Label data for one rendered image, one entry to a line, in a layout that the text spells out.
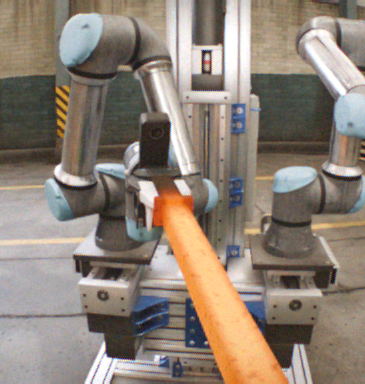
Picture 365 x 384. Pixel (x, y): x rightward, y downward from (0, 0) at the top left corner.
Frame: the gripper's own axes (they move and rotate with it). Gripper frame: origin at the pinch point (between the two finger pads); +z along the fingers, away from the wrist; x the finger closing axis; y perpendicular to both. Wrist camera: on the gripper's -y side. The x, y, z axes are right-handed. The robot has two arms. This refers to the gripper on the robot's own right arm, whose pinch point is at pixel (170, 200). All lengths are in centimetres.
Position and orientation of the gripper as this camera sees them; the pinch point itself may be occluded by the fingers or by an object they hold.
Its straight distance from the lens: 51.0
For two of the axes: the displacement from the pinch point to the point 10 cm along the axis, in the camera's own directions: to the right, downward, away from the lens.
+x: -9.8, 0.4, -1.9
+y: -0.2, 9.5, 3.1
